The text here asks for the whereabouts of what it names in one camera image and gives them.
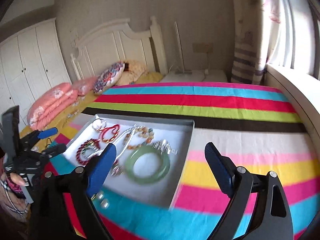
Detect pastel stone bead bracelet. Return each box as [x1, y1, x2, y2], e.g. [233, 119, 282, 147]
[123, 126, 155, 151]

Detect grey jewelry box lid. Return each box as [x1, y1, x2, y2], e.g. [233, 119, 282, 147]
[63, 114, 194, 209]

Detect person's left hand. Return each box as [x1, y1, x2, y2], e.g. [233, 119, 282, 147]
[0, 149, 25, 186]

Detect loose white pearl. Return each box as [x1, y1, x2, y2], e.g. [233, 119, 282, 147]
[100, 198, 110, 209]
[91, 191, 104, 201]

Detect folded pink quilt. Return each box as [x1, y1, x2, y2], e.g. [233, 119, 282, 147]
[27, 82, 78, 131]

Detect pink pillow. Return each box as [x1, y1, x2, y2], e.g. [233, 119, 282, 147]
[72, 76, 98, 96]

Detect white wardrobe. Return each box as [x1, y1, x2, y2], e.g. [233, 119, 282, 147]
[0, 18, 70, 130]

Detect green jade bangle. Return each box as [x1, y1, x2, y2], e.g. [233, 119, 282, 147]
[124, 146, 170, 185]

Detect patterned round cushion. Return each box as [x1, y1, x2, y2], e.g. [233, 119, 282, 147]
[93, 61, 125, 94]

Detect colourful striped bed cover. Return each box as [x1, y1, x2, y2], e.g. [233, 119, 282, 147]
[43, 81, 320, 240]

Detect white wooden headboard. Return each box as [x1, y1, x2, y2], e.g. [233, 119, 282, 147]
[70, 16, 169, 80]

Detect patterned window curtain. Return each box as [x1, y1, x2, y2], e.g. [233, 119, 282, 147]
[231, 0, 281, 85]

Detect dark red bead bracelet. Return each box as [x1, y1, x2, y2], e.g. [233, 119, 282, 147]
[75, 138, 101, 167]

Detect green bead pendant necklace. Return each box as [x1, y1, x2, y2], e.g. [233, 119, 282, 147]
[80, 141, 99, 159]

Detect silver ring pair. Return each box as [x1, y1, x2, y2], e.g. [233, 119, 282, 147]
[92, 117, 107, 131]

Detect red cord bracelet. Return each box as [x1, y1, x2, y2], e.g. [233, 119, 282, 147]
[98, 123, 121, 144]

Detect white pearl necklace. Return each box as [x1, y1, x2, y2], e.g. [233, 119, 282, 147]
[113, 126, 138, 163]

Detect wall power socket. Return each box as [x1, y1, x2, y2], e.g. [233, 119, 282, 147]
[193, 42, 213, 54]

